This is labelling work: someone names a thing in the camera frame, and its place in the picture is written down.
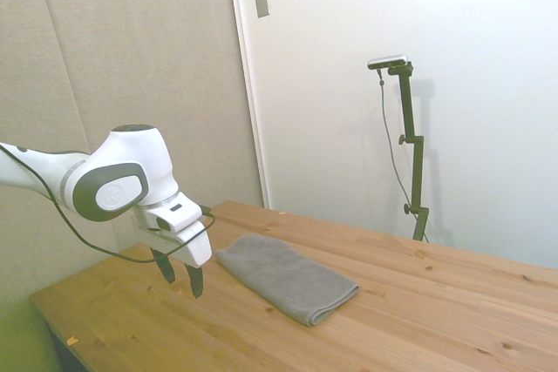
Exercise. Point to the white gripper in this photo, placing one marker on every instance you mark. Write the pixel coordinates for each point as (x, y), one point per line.
(198, 248)

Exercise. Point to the grey terry towel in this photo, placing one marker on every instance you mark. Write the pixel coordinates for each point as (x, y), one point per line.
(285, 278)

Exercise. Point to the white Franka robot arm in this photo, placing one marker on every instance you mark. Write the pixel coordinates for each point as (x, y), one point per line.
(126, 158)

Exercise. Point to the white door frame trim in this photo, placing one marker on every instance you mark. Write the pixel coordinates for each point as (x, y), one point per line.
(250, 84)

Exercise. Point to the grey wall switch plate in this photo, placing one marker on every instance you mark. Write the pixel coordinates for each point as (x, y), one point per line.
(262, 2)

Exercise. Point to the silver exterior camera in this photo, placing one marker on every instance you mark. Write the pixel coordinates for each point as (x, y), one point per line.
(388, 61)

